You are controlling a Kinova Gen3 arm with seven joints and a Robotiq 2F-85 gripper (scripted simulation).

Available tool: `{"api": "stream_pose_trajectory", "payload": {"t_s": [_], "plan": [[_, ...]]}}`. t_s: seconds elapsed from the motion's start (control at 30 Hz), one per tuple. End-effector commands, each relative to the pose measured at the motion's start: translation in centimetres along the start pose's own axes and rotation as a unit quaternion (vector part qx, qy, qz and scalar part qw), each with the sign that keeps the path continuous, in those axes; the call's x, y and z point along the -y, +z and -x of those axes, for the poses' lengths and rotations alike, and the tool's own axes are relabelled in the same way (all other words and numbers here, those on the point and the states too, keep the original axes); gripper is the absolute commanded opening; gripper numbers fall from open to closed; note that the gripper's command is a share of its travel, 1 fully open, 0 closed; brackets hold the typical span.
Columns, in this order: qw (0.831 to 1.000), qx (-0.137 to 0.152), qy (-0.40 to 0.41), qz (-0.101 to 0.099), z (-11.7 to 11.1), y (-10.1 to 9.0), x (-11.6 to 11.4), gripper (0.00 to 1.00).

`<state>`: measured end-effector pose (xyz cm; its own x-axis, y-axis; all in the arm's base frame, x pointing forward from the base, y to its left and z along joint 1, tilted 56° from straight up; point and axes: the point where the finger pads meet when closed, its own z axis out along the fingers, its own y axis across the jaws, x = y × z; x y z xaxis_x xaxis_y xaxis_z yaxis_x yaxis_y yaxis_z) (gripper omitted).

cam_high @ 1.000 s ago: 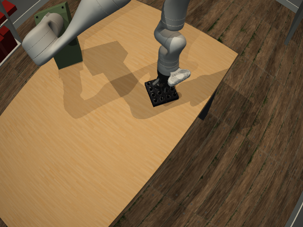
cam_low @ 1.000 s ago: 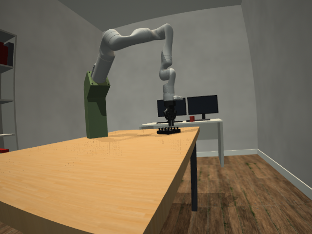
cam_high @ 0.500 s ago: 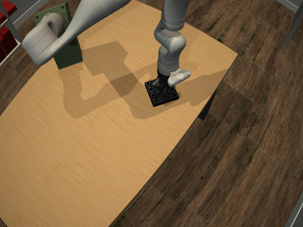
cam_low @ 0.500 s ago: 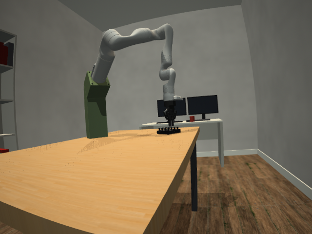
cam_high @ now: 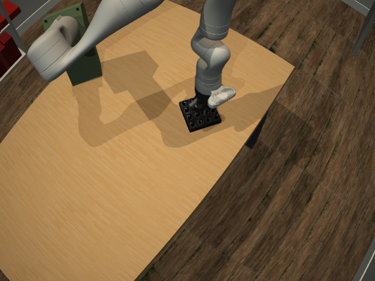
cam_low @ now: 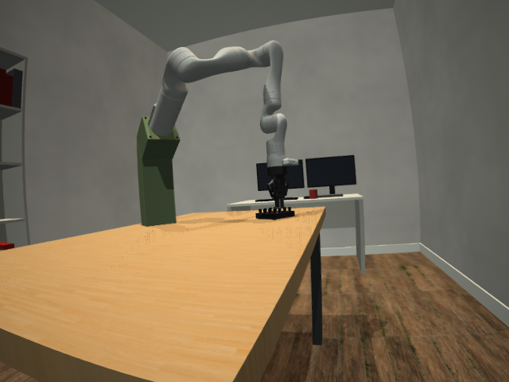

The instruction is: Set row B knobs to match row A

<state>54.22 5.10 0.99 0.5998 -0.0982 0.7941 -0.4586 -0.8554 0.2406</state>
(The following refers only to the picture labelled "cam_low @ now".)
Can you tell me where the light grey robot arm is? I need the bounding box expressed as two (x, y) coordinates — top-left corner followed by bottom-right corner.
(148, 41), (298, 167)

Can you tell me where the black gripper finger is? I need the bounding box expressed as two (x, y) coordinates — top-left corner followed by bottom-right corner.
(279, 180), (289, 208)
(266, 179), (282, 209)

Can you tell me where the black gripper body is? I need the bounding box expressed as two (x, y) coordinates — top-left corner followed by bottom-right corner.
(267, 166), (287, 189)

